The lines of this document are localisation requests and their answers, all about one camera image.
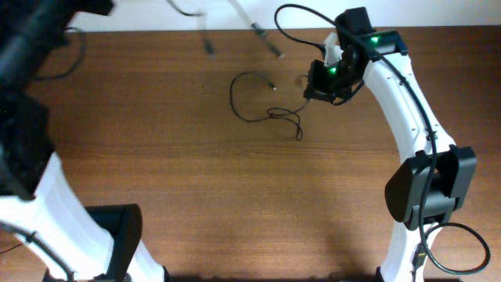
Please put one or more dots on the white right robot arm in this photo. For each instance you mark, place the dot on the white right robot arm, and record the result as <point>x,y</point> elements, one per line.
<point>435,174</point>

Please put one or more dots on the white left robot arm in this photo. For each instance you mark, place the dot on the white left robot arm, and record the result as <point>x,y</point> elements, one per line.
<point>38,206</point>

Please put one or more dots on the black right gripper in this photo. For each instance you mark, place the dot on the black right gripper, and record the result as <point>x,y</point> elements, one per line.
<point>318,89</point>

